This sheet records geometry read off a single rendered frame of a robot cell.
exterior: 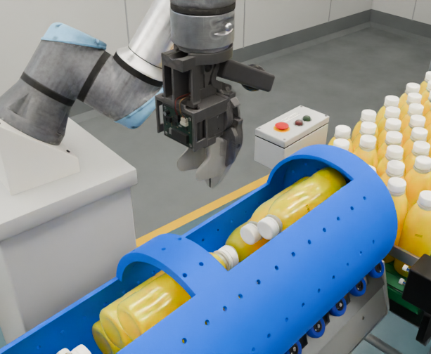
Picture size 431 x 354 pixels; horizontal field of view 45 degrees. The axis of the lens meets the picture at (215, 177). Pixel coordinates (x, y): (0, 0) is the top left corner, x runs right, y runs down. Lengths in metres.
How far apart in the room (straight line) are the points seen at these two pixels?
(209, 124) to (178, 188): 2.45
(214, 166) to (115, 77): 0.44
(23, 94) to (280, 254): 0.60
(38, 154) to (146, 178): 2.13
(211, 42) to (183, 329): 0.37
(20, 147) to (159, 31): 0.35
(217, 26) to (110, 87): 0.51
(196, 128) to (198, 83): 0.05
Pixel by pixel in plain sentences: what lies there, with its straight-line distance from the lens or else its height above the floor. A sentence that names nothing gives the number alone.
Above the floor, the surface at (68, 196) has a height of 1.15.
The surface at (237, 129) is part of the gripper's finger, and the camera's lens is 0.67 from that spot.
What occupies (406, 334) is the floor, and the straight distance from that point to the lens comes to 2.42.
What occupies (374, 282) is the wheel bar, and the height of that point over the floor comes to 0.93.
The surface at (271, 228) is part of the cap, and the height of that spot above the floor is 1.17.
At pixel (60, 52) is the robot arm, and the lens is 1.09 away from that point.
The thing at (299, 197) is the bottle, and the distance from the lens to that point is 0.97.
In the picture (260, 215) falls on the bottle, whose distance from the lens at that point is 1.02.
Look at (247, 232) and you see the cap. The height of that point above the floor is 1.12.
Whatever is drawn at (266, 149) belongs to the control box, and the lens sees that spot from 1.40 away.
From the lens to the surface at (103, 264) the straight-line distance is 1.25.
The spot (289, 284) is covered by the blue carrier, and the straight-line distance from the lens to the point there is 0.83.
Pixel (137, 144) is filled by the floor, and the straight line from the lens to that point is 3.56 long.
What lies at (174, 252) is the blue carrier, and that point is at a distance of 0.79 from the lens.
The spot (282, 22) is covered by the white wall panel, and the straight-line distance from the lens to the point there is 5.07.
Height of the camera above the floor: 1.76
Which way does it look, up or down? 34 degrees down
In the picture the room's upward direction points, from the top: straight up
